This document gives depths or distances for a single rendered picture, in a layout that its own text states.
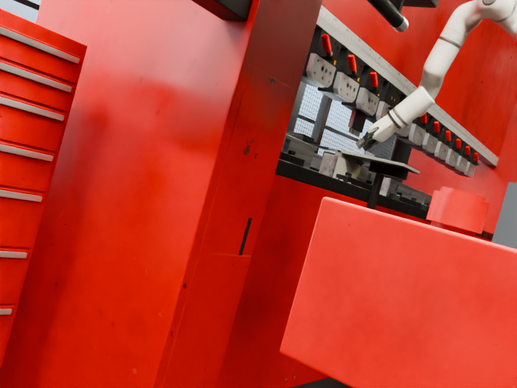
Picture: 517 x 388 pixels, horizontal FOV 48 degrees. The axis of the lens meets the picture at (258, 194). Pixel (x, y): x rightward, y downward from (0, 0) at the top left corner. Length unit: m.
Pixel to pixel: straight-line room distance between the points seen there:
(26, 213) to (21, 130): 0.20
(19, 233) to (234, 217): 0.51
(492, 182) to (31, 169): 3.51
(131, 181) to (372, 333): 1.16
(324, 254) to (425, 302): 0.08
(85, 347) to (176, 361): 0.26
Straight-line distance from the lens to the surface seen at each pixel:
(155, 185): 1.44
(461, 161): 3.63
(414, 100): 2.30
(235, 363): 1.85
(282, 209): 1.79
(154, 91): 1.51
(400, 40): 2.56
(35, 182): 1.46
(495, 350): 0.38
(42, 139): 1.45
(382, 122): 2.31
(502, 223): 1.92
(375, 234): 0.40
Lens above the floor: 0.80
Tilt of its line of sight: 1 degrees down
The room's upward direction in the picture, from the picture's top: 16 degrees clockwise
